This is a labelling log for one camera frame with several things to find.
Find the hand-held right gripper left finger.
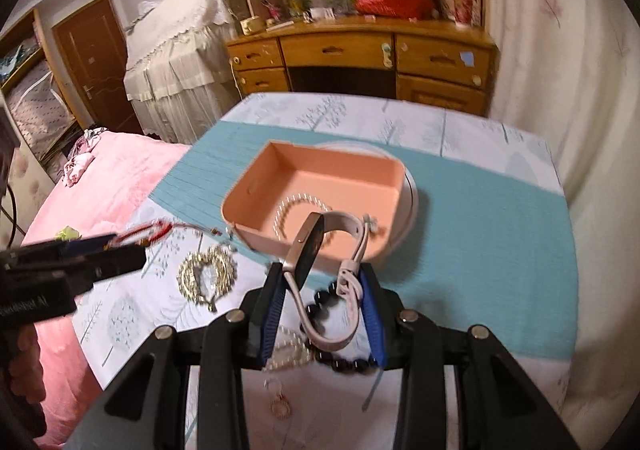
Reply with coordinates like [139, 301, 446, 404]
[65, 261, 291, 450]

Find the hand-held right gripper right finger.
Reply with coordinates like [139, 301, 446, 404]
[357, 262, 581, 450]

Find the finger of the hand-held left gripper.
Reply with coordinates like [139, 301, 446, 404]
[65, 245, 147, 285]
[22, 233, 123, 257]

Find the red string necklace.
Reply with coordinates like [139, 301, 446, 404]
[107, 219, 236, 252]

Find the pink strap wristwatch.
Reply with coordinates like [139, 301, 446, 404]
[280, 211, 377, 352]

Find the pink plastic storage box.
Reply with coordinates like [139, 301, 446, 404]
[221, 140, 405, 272]

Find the person's left hand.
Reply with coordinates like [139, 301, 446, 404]
[0, 322, 47, 436]

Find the pink blanket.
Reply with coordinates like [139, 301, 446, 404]
[20, 130, 194, 447]

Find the thin teal stick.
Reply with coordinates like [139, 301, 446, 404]
[362, 367, 386, 414]

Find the pink floral cloth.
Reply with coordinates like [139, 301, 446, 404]
[62, 127, 109, 188]

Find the white round plate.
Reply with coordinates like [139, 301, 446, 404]
[320, 142, 420, 261]

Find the teal placemat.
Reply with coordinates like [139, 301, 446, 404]
[150, 120, 579, 361]

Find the wooden storage shelf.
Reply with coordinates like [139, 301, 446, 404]
[0, 7, 87, 181]

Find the brown wooden door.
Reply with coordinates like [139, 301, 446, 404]
[52, 0, 144, 135]

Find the beige lace furniture cover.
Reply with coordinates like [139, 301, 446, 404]
[122, 0, 247, 146]

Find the white tree-print tablecloth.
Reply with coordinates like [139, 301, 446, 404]
[72, 92, 582, 450]

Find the wooden desk with drawers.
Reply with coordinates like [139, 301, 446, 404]
[225, 0, 501, 118]

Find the white curtain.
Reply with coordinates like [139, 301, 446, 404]
[482, 0, 640, 431]

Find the white pearl bracelet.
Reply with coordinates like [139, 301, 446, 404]
[272, 193, 333, 245]
[264, 325, 314, 374]

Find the black bead bracelet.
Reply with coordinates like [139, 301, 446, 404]
[299, 280, 379, 375]

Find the gold chain necklace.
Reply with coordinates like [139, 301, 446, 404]
[177, 244, 239, 314]

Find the rose gold ring pendant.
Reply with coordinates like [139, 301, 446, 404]
[264, 377, 294, 419]

